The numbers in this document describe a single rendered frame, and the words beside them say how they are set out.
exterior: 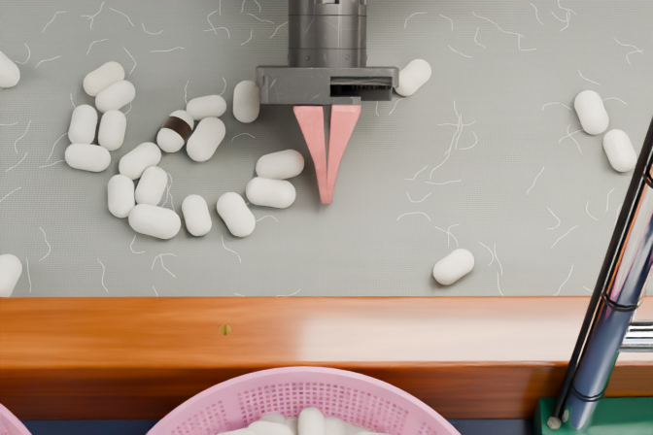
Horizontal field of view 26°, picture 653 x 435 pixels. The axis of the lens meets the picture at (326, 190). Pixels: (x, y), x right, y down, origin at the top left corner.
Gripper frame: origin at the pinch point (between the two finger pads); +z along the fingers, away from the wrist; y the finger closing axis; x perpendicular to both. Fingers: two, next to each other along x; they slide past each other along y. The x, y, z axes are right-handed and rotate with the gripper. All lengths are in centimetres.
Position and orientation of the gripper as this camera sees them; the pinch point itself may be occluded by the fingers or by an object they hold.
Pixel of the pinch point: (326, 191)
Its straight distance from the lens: 103.9
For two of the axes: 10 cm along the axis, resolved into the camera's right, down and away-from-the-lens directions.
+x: 0.0, -1.1, 9.9
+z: -0.1, 9.9, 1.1
